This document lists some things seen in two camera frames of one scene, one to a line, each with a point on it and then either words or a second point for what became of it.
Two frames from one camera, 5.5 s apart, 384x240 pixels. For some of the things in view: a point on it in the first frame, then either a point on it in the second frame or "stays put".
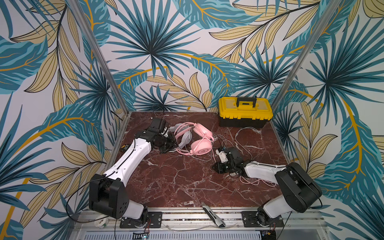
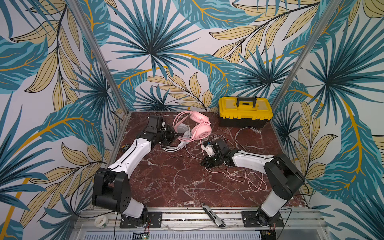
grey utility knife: (220, 223) stays put
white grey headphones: (187, 135) stays put
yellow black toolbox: (245, 112) stays put
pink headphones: (202, 145) to (201, 128)
